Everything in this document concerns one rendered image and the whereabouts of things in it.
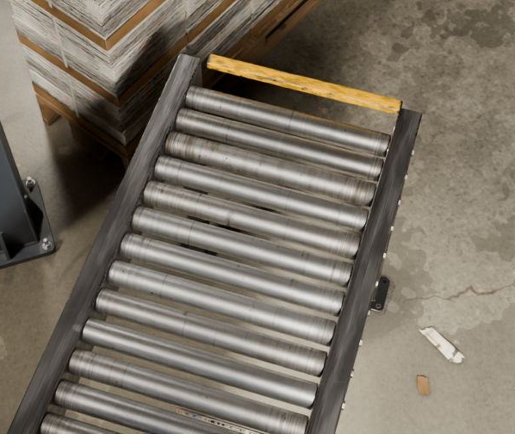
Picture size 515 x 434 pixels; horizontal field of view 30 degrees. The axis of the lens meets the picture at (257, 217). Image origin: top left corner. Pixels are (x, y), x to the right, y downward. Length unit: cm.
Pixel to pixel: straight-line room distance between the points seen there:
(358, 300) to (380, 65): 150
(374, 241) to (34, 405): 71
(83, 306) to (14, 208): 88
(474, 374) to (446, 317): 18
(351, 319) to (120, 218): 50
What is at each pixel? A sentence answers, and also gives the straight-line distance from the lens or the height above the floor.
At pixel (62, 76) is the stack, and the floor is 33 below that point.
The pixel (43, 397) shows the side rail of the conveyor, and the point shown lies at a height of 80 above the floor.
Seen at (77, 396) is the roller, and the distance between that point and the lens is 180.
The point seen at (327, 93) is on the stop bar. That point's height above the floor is 82.
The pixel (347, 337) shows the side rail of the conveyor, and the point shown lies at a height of 80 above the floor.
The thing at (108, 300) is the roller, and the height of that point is 80.
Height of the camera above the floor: 246
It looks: 59 degrees down
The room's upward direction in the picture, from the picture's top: 1 degrees clockwise
